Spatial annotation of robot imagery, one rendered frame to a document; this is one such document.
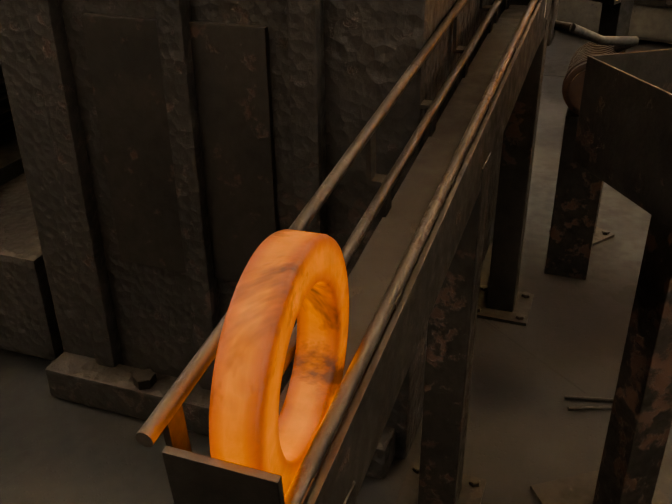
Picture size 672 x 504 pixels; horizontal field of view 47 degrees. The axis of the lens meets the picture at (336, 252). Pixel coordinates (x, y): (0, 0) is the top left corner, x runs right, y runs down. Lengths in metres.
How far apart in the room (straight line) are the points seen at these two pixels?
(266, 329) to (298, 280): 0.04
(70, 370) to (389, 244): 0.90
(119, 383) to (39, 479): 0.21
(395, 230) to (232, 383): 0.42
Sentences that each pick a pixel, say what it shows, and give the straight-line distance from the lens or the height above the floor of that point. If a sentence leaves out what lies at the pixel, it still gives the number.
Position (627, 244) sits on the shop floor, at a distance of 2.18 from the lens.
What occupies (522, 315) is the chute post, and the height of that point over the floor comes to 0.02.
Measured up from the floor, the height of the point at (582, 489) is 0.01.
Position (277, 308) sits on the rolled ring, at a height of 0.73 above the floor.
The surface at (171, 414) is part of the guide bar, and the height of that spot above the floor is 0.66.
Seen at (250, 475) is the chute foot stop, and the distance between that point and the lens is 0.46.
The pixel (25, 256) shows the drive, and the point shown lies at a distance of 1.62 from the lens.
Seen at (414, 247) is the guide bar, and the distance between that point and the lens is 0.70.
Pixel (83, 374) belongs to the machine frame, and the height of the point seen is 0.07.
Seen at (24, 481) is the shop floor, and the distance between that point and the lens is 1.48.
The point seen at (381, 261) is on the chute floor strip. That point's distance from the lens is 0.78.
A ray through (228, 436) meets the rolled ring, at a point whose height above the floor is 0.67.
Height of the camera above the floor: 0.97
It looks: 29 degrees down
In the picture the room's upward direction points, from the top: 1 degrees counter-clockwise
